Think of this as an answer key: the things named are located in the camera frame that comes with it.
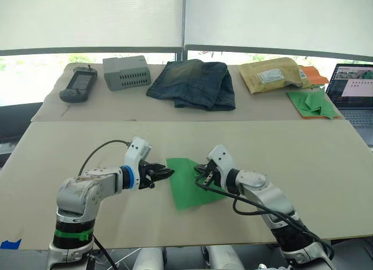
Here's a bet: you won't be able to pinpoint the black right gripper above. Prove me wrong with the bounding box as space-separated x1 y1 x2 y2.
193 159 226 190

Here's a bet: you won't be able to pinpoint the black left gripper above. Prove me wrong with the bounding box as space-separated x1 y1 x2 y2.
138 160 175 191

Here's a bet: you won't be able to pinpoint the flat green paper sheet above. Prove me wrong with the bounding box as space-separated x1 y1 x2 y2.
286 89 340 118

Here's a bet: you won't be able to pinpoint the orange sheet under green paper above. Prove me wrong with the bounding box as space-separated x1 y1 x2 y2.
301 114 341 120

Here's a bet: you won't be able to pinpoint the beige paper table cover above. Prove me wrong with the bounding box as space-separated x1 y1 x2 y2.
30 62 345 122

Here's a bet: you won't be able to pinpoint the silver rounded robot leg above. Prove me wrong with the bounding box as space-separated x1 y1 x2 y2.
207 246 246 270
132 247 166 270

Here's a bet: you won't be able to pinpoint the folded blue denim jeans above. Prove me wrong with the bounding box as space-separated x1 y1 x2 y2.
145 58 237 112

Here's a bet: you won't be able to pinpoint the grey vented plastic box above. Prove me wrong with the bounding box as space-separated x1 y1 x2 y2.
102 55 153 92

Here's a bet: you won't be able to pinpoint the brown padded mailing envelope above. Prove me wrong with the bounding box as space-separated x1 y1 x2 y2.
238 57 315 94

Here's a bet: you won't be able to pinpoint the grey handheld game controller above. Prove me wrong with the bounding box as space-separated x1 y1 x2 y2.
59 65 98 103

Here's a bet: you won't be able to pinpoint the black furniture piece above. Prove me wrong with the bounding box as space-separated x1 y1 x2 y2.
0 101 44 167

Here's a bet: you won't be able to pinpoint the open grey laptop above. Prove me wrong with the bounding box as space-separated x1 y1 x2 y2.
325 62 373 149

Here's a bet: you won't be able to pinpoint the blue tape piece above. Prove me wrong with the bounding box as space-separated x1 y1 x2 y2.
0 238 22 251

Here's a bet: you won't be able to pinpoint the white roller blind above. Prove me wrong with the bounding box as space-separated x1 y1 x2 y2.
0 0 184 51
185 0 373 58

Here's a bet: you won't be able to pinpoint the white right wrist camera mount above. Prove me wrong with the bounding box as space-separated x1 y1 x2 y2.
206 144 237 181

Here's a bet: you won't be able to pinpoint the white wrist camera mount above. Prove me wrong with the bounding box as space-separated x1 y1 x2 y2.
124 136 154 173
206 144 237 181

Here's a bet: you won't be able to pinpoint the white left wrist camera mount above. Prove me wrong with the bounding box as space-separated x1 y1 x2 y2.
124 136 154 173

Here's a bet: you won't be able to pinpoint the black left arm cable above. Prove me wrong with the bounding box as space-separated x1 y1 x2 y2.
78 139 131 177

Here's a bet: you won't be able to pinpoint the thin black cable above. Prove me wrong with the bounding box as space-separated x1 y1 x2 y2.
92 236 121 270

